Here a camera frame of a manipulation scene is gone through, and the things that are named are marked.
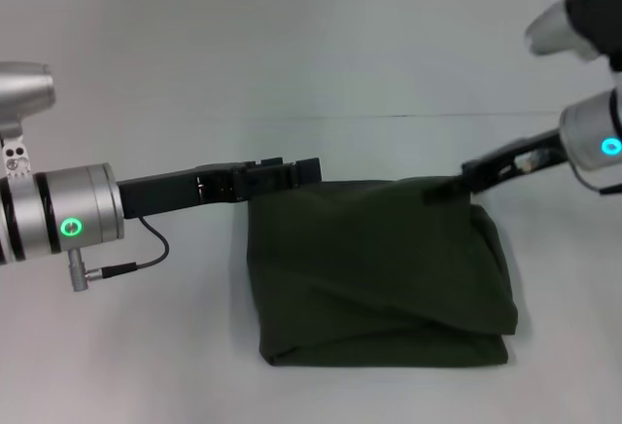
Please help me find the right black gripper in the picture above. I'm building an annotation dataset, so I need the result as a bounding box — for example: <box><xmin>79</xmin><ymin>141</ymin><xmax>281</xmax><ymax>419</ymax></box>
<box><xmin>421</xmin><ymin>127</ymin><xmax>569</xmax><ymax>205</ymax></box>

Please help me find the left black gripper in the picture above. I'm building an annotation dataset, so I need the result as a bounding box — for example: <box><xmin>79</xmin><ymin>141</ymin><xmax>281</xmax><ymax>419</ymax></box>
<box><xmin>118</xmin><ymin>155</ymin><xmax>322</xmax><ymax>221</ymax></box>

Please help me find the dark green shirt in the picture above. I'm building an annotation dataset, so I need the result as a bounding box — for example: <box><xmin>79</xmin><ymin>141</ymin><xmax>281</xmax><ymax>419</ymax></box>
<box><xmin>244</xmin><ymin>175</ymin><xmax>519</xmax><ymax>370</ymax></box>

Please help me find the left arm cable with plug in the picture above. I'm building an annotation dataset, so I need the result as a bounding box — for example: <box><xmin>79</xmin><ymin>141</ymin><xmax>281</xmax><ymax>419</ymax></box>
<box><xmin>70</xmin><ymin>214</ymin><xmax>170</xmax><ymax>294</ymax></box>

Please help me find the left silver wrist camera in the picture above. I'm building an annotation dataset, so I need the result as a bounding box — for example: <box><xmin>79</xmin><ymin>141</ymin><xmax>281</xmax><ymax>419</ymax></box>
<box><xmin>0</xmin><ymin>61</ymin><xmax>57</xmax><ymax>177</ymax></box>

